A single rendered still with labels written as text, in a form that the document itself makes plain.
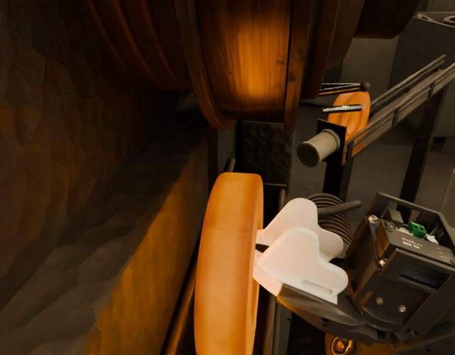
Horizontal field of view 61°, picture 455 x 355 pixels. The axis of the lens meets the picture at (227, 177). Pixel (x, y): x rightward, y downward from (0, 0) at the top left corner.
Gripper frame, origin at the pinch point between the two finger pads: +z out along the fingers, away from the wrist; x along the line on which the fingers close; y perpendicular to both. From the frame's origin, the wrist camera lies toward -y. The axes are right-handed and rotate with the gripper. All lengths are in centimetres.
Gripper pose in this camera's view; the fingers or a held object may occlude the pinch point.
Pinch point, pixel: (237, 250)
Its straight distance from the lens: 30.7
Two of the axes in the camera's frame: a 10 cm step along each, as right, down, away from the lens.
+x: -1.7, 4.9, -8.5
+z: -9.5, -3.3, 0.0
